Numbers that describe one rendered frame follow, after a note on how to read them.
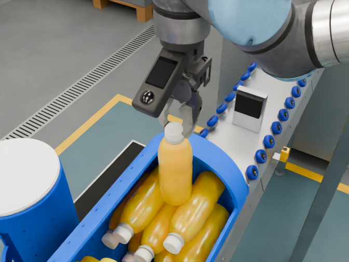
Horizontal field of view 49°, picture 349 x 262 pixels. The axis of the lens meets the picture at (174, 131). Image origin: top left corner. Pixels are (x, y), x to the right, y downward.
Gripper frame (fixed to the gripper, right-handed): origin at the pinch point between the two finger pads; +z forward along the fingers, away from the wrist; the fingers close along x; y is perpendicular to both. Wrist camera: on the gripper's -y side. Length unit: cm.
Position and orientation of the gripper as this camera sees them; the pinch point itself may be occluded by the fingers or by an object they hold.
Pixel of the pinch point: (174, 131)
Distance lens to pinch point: 74.5
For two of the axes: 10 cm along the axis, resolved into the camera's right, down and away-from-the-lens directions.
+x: -8.7, -3.4, 3.5
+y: 4.9, -6.0, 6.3
